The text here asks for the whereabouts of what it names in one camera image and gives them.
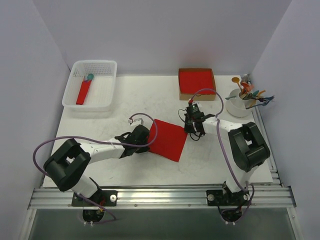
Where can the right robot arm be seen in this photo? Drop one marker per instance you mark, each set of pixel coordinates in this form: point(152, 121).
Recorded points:
point(243, 147)

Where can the yellow plastic utensil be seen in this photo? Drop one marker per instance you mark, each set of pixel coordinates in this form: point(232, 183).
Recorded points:
point(260, 93)

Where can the aluminium mounting rail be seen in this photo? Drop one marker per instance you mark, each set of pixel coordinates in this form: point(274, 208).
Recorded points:
point(163, 198)

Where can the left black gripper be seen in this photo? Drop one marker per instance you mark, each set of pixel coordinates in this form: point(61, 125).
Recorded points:
point(144, 136)

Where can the rolled red napkin bundle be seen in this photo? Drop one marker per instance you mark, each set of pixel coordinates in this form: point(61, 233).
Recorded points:
point(83, 91)

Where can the orange plastic fork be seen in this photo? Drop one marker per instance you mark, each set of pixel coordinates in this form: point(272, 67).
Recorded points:
point(246, 87)

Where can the teal spoon in basket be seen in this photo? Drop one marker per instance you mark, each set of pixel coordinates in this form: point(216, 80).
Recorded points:
point(90, 77)

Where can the red paper napkin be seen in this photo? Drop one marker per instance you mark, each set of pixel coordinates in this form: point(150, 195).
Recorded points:
point(169, 142)

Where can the white plastic perforated basket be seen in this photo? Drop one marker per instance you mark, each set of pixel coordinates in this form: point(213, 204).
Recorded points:
point(102, 87)

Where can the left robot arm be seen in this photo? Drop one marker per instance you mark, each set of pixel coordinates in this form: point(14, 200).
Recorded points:
point(67, 165)

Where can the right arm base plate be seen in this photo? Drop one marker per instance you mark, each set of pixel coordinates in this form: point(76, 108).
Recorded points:
point(224, 197)

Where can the stack of red napkins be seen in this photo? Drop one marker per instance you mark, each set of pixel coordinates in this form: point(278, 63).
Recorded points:
point(192, 80)

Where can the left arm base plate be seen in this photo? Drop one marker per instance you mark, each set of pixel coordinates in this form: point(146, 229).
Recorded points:
point(104, 198)

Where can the cardboard box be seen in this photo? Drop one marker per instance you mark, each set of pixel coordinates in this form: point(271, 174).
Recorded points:
point(206, 94)

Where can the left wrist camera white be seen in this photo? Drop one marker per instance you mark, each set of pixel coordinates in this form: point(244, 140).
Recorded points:
point(135, 122)

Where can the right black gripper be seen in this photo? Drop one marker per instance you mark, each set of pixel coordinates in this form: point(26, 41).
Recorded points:
point(191, 125)

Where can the orange plastic spoon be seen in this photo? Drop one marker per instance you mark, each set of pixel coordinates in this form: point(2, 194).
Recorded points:
point(237, 81)

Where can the white utensil cup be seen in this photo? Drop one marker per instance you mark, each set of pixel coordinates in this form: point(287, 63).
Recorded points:
point(237, 106)

